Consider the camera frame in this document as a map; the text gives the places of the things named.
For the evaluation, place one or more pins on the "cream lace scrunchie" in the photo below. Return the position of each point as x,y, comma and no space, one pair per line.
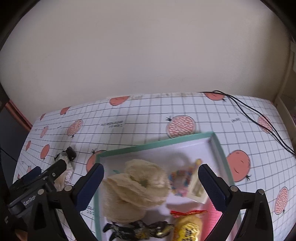
127,196

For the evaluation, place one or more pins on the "black hair clip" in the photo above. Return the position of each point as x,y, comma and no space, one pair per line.
71,153

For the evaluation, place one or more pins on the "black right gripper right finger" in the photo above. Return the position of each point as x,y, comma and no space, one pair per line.
215,187

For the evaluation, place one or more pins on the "pomegranate print grid tablecloth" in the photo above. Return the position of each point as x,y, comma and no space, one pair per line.
245,126

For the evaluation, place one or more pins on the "cream hair claw clip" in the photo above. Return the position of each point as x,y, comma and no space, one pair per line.
196,191

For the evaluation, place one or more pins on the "pink hair roller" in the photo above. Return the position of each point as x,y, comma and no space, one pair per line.
210,219

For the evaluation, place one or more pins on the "orange wooden bed frame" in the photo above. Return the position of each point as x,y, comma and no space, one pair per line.
18,116

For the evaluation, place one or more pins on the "black gold action figure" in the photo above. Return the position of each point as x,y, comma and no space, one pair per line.
139,230

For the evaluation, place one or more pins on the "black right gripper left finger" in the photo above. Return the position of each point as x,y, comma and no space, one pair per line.
87,185

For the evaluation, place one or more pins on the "yellow rice cracker snack packet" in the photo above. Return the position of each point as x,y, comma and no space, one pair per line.
188,226

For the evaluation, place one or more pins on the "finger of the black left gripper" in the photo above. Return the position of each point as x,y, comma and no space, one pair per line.
54,171
30,176

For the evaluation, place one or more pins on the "teal rimmed white tray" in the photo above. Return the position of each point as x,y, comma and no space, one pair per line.
171,155

